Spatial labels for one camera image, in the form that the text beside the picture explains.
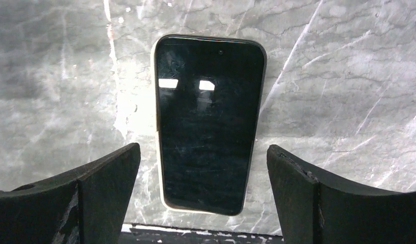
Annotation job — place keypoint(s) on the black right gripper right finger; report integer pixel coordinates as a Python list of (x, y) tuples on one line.
[(317, 206)]

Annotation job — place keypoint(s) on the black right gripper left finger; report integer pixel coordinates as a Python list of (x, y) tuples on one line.
[(87, 204)]

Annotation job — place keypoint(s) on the black phone front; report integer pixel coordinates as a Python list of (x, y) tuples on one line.
[(208, 96)]

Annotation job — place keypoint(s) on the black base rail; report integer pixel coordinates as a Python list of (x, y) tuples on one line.
[(138, 233)]

